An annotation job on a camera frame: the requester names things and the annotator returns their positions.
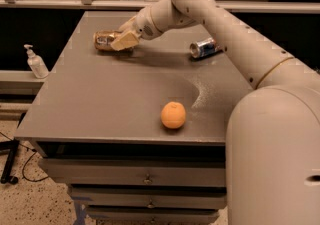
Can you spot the white pump sanitizer bottle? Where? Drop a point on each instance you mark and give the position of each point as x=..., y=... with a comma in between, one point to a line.
x=36, y=63

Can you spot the bottom grey drawer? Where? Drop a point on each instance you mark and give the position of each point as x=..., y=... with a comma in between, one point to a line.
x=152, y=216

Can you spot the orange fruit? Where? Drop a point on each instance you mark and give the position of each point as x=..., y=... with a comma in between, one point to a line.
x=173, y=115

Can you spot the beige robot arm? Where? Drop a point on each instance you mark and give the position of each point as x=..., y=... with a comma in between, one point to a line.
x=273, y=134

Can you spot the grey drawer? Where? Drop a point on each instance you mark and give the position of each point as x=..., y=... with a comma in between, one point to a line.
x=130, y=173
x=152, y=216
x=151, y=197

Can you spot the orange gold soda can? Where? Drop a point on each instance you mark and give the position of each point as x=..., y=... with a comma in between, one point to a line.
x=103, y=39

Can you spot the blue silver energy drink can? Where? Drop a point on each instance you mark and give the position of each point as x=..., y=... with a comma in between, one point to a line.
x=204, y=48

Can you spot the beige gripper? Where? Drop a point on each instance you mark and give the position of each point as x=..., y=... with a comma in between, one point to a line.
x=143, y=25

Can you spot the grey drawer cabinet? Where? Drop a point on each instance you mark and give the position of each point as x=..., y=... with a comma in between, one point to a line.
x=107, y=106

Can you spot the middle grey drawer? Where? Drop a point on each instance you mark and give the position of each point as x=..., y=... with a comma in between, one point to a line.
x=151, y=197

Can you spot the black stand leg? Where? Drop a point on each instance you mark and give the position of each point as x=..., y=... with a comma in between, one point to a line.
x=9, y=147

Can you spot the top grey drawer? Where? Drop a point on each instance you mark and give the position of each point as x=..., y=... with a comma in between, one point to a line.
x=130, y=173

